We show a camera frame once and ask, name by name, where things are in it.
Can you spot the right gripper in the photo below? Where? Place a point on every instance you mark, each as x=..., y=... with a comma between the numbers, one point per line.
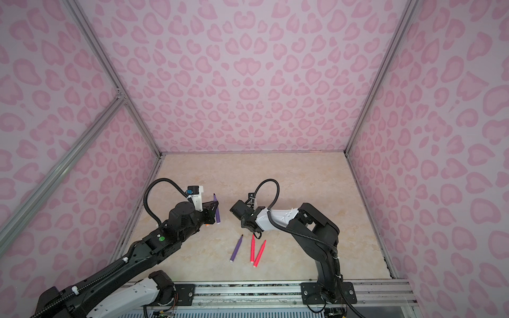
x=240, y=211

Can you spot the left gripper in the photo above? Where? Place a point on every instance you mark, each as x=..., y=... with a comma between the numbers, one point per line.
x=207, y=214

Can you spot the diagonal aluminium frame bar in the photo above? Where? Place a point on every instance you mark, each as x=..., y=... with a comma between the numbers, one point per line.
x=26, y=211

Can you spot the purple pen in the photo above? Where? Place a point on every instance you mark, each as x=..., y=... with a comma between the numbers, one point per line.
x=217, y=212
x=236, y=249

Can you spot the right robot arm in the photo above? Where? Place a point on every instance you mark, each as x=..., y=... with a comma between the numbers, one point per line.
x=318, y=237

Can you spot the pink pen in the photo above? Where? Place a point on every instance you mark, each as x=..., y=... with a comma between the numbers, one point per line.
x=252, y=249
x=259, y=255

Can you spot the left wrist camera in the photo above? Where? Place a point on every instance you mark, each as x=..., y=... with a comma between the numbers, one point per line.
x=194, y=195

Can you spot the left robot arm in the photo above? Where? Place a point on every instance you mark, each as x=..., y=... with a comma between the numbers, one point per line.
x=80, y=299

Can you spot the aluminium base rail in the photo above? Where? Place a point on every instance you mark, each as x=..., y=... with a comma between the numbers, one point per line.
x=370, y=298

